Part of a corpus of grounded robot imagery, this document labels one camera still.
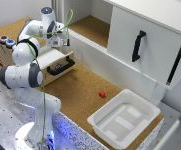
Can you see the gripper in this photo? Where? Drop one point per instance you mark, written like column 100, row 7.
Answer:
column 54, row 40

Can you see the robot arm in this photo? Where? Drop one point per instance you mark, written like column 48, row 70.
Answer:
column 21, row 75

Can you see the wooden drawer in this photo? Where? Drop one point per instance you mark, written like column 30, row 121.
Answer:
column 53, row 60

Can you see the wooden drawer box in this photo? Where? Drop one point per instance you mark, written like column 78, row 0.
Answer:
column 10, row 28

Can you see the pink block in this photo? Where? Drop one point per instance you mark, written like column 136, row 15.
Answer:
column 102, row 94

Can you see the blue button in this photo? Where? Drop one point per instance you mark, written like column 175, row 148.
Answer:
column 10, row 42

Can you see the red button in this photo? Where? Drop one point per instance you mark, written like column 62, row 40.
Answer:
column 4, row 38

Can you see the white cabinet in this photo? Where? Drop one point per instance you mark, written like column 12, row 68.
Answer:
column 100, row 63

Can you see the white sliding door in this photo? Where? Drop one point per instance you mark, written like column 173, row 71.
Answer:
column 156, row 50

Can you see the white plastic box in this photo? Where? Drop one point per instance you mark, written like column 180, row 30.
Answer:
column 123, row 120

